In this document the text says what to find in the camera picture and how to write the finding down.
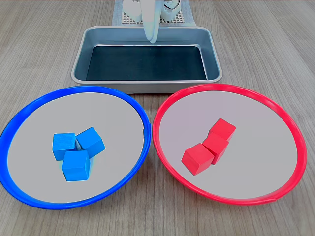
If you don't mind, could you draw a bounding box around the black tray mat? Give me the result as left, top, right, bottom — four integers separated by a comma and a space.
85, 45, 208, 81

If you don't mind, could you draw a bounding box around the pale perforated base plate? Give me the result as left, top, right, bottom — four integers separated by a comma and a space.
122, 9, 185, 25

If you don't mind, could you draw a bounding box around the dark thin cable loop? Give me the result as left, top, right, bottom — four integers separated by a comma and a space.
163, 0, 182, 12

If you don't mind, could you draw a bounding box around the red cube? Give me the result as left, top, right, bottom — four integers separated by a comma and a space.
203, 132, 230, 166
181, 143, 215, 176
209, 118, 237, 143

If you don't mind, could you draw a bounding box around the red-rimmed white plate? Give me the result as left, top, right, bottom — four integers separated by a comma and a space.
152, 83, 308, 206

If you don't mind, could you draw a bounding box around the blue cube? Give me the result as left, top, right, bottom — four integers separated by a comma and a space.
52, 132, 77, 161
75, 126, 106, 159
61, 150, 91, 182

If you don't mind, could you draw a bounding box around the blue-rimmed white plate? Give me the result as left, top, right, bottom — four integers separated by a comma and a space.
0, 85, 151, 210

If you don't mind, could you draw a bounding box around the steel tray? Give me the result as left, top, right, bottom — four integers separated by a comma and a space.
70, 26, 223, 94

